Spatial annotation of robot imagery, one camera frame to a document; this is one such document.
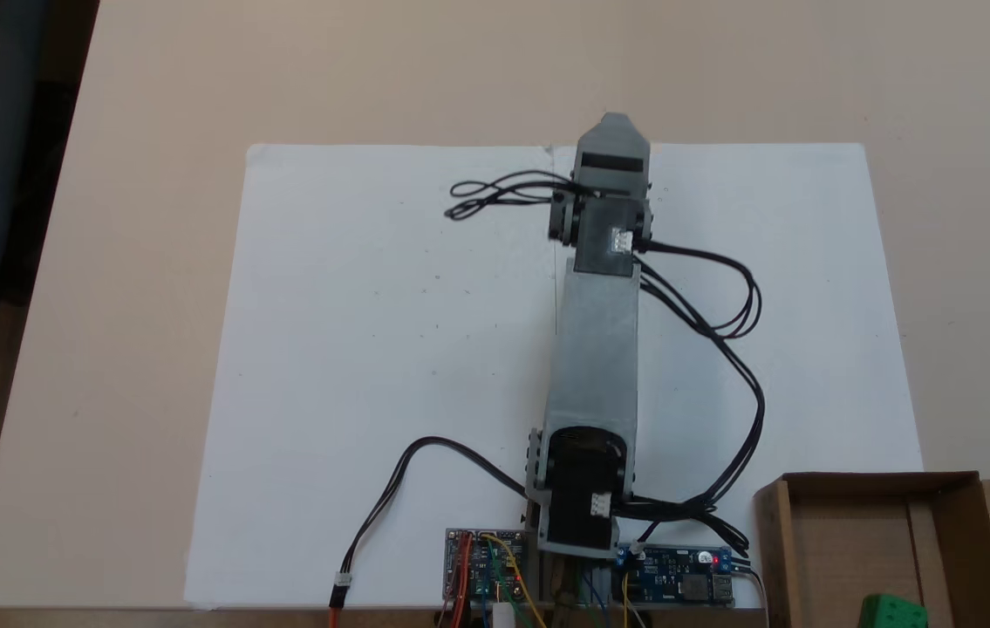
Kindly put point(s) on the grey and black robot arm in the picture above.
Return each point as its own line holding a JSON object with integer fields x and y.
{"x": 595, "y": 349}

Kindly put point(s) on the white paper sheet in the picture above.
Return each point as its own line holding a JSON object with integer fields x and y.
{"x": 372, "y": 349}

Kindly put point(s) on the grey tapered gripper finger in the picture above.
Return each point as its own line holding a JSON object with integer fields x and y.
{"x": 615, "y": 135}

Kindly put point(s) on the blue power circuit board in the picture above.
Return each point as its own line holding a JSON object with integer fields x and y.
{"x": 678, "y": 576}

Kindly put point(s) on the brown cardboard box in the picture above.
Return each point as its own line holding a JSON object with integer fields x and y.
{"x": 852, "y": 541}

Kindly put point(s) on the green dice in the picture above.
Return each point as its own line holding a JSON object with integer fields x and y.
{"x": 893, "y": 613}

